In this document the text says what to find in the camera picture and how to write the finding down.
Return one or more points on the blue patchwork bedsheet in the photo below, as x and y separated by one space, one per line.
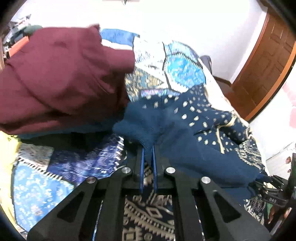
50 165

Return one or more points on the orange box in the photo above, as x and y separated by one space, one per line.
18 45

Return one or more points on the yellow printed garment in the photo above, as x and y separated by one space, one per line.
9 152

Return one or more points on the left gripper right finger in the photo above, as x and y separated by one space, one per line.
201 209

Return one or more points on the navy patterned hoodie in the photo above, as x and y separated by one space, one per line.
197 139

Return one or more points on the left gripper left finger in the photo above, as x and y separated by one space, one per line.
94 210

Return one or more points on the brown wooden door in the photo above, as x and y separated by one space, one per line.
265 71

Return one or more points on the maroon folded garment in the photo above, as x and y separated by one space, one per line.
63 77

